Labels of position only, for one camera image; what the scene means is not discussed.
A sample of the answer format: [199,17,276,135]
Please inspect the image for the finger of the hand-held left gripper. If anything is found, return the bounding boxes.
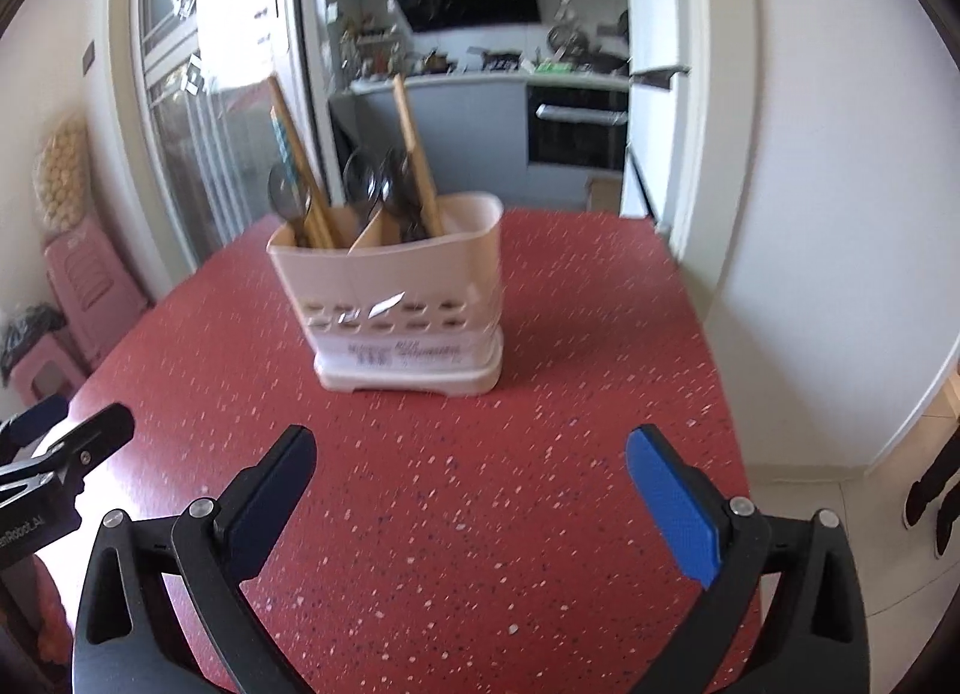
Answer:
[0,403,136,498]
[0,395,68,449]

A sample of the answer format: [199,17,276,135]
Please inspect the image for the blue patterned wooden chopstick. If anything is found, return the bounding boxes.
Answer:
[268,74,323,249]
[285,131,336,249]

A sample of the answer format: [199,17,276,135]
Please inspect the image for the pink plastic utensil holder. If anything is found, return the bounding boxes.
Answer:
[268,191,505,393]

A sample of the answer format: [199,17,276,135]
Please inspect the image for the single pink plastic stool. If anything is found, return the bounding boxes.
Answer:
[9,345,87,406]

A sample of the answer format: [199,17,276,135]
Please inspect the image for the plain wooden chopstick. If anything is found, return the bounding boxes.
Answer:
[391,73,447,237]

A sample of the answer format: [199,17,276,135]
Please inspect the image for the stack of pink stools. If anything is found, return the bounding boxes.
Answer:
[41,220,155,372]

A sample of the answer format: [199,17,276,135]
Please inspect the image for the grey lower kitchen cabinets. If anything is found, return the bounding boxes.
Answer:
[330,77,530,211]

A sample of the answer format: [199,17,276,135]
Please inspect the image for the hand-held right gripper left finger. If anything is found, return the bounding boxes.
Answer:
[71,425,317,694]

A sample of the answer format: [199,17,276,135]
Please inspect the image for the black built-in oven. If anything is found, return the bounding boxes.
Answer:
[525,82,631,174]

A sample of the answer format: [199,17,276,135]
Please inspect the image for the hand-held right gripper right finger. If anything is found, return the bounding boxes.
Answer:
[626,425,871,694]

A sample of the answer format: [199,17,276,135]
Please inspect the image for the bag of beige balls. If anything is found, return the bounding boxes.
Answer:
[34,110,89,234]

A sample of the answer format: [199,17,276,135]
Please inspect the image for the black plastic bag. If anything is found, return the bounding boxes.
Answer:
[0,304,68,384]

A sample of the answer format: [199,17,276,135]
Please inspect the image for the cardboard box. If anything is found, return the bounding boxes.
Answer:
[585,176,625,215]

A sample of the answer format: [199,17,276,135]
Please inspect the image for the sliding glass door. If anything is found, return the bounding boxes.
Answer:
[112,0,331,267]

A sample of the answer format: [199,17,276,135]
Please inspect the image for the kitchen spice rack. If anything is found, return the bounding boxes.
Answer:
[341,19,398,76]

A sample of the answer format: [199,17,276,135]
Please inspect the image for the black frying pan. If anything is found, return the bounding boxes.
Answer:
[577,49,631,76]

